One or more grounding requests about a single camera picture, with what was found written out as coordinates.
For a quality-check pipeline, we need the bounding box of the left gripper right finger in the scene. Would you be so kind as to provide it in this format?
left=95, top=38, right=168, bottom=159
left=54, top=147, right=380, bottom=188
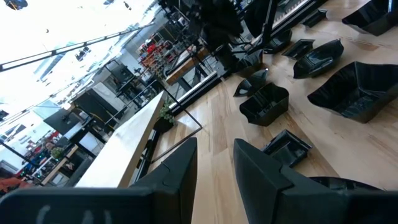
left=233, top=138, right=398, bottom=224

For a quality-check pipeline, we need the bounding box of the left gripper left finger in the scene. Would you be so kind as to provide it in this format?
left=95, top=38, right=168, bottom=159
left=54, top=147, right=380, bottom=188
left=0, top=136, right=199, bottom=224

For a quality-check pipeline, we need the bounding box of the small black square plate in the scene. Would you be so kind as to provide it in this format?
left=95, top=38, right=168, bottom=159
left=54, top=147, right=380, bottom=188
left=261, top=129, right=313, bottom=169
left=300, top=8, right=328, bottom=29

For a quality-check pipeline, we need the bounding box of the black wavy square mini bowl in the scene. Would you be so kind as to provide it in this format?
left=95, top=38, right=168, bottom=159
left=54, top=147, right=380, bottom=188
left=341, top=0, right=398, bottom=37
left=307, top=60, right=398, bottom=124
left=238, top=82, right=290, bottom=127

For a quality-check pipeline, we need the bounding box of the black small cup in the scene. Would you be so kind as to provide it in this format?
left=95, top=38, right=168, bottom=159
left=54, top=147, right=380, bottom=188
left=281, top=38, right=316, bottom=61

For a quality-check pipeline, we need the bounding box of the small green potted plant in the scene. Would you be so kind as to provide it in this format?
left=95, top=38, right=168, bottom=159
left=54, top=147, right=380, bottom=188
left=153, top=98, right=177, bottom=134

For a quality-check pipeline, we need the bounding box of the green background plant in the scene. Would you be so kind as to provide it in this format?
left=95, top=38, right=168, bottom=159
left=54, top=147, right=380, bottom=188
left=50, top=146, right=65, bottom=161

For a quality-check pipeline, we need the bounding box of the person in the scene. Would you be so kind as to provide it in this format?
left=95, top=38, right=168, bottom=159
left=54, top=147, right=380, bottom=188
left=37, top=140, right=58, bottom=162

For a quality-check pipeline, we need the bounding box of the wooden shelf black frame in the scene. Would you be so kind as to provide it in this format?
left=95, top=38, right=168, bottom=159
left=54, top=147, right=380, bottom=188
left=74, top=79, right=203, bottom=189

